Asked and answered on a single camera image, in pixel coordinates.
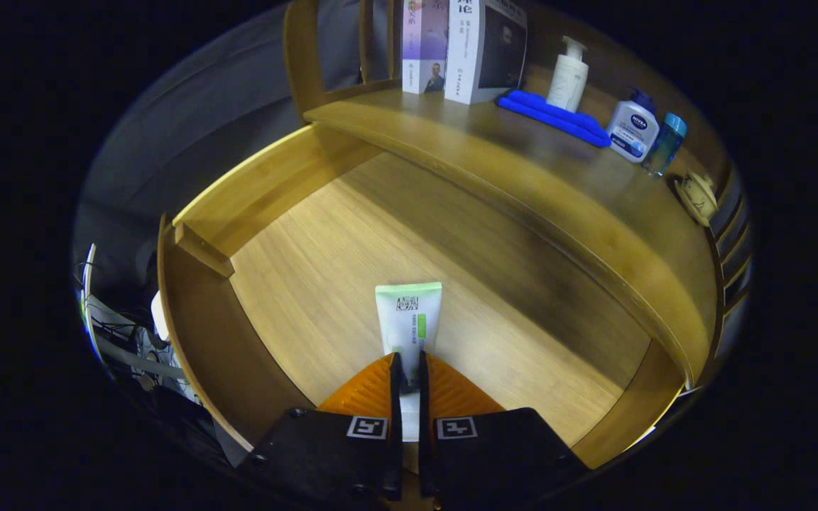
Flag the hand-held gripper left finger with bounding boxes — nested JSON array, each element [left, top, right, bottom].
[[239, 351, 404, 506]]

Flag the thick white book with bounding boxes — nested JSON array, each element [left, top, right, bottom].
[[445, 0, 528, 106]]

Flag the white bottle blue pump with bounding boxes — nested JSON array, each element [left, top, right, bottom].
[[606, 87, 660, 164]]

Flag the slim teal bottle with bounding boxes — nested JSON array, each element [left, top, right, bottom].
[[642, 113, 688, 177]]

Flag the purple book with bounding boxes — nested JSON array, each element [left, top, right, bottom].
[[401, 0, 450, 95]]

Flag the blue folded cloth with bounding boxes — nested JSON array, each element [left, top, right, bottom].
[[496, 89, 613, 149]]

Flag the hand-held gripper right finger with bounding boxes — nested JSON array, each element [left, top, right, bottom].
[[418, 350, 589, 506]]

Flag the white green tube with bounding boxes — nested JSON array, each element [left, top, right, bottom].
[[375, 282, 444, 444]]

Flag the black floor cables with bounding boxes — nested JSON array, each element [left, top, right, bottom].
[[79, 241, 204, 427]]

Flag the wooden drawer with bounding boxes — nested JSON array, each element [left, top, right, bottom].
[[157, 122, 687, 473]]

